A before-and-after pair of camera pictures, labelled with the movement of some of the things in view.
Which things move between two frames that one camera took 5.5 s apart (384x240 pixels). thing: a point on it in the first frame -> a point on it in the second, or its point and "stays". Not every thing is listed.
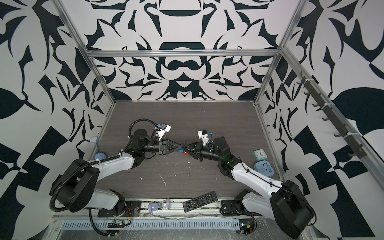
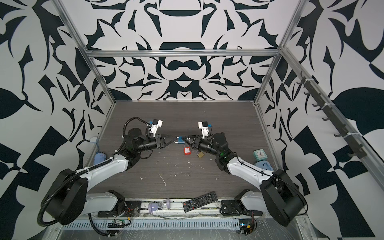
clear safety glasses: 153,207 stays
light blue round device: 264,168 stays
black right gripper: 197,154 -> 197,140
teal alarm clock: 260,155 stays
